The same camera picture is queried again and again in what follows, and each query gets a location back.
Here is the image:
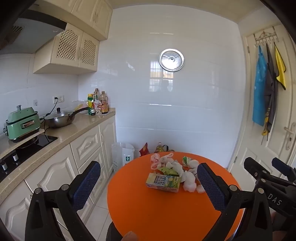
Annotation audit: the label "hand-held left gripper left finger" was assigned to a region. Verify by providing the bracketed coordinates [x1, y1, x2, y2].
[24, 160, 102, 241]

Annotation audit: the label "yellow juice carton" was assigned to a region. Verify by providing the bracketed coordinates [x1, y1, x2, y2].
[146, 173, 181, 193]

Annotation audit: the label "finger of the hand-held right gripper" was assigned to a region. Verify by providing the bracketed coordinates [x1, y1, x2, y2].
[271, 158, 296, 183]
[243, 157, 278, 183]

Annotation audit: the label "green snack packet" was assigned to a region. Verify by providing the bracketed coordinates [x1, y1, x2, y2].
[158, 166, 178, 176]

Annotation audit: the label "orange round table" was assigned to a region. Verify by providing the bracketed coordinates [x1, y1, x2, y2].
[107, 152, 245, 241]

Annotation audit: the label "green electric cooker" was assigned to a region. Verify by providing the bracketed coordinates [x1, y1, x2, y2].
[3, 105, 45, 142]

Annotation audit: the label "grey apron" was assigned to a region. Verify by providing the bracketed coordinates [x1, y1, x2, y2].
[261, 43, 278, 145]

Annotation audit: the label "cream lattice door cabinet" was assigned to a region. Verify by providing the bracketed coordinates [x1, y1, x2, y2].
[33, 23, 100, 75]

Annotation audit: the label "black cooktop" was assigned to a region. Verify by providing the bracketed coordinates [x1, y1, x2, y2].
[0, 134, 58, 183]

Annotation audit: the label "clear plastic bag with packets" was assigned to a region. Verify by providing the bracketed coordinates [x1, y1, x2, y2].
[150, 152, 174, 171]

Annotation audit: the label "cream wall cabinets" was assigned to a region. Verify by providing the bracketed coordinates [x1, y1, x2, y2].
[30, 0, 114, 41]

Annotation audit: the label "cream base cabinets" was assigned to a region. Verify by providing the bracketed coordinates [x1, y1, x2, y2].
[0, 116, 117, 241]

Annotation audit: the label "clear plastic container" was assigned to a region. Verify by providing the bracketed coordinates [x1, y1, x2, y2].
[70, 100, 88, 109]

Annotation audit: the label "metal door hook rack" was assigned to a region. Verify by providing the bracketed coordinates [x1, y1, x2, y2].
[253, 26, 279, 48]

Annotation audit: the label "pile of white snacks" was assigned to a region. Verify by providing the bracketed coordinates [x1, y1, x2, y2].
[165, 159, 206, 194]

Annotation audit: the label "white plastic bag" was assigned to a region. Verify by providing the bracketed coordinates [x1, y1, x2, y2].
[112, 142, 135, 173]

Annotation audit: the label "dark range hood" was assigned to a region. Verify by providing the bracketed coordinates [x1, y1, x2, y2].
[0, 9, 68, 55]

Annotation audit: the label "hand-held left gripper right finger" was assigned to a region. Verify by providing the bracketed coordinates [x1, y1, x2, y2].
[196, 163, 274, 241]

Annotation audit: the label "amber cooking oil bottle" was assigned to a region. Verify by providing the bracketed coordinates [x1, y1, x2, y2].
[100, 91, 109, 114]

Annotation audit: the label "steel wok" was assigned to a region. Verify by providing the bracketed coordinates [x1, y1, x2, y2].
[44, 107, 89, 128]

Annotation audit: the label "yellow cloth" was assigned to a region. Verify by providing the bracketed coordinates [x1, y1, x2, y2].
[274, 44, 287, 91]

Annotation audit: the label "red snack bag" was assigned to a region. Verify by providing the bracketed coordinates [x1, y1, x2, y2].
[139, 142, 149, 157]

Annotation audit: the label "blue apron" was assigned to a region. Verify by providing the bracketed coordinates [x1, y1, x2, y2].
[252, 45, 269, 127]

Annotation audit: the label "cream door handle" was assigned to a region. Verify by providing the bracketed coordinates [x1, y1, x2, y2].
[284, 123, 296, 151]

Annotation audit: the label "glass wok lid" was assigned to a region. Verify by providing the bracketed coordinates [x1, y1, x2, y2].
[45, 107, 74, 120]

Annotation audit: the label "beige stone countertop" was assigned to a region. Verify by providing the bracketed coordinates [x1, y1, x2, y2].
[0, 108, 116, 204]

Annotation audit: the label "white panel door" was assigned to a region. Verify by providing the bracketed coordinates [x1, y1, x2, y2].
[228, 23, 296, 179]

